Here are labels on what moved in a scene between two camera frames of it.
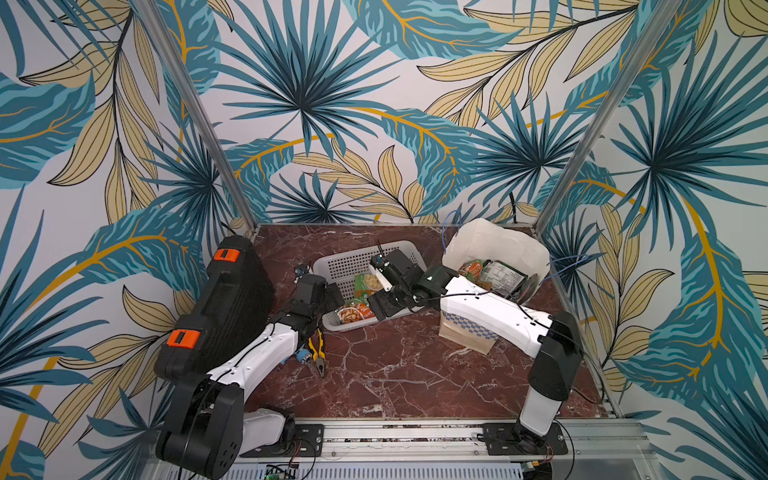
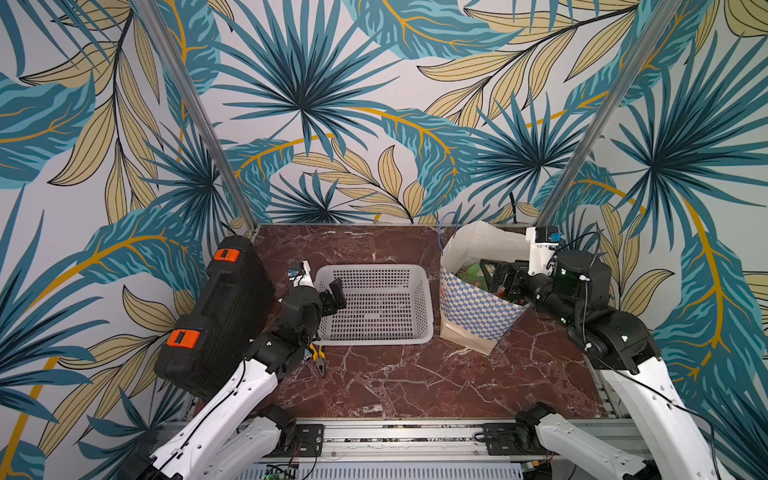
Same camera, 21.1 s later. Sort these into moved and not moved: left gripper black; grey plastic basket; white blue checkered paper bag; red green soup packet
Moved: grey plastic basket
Not moved: left gripper black; red green soup packet; white blue checkered paper bag
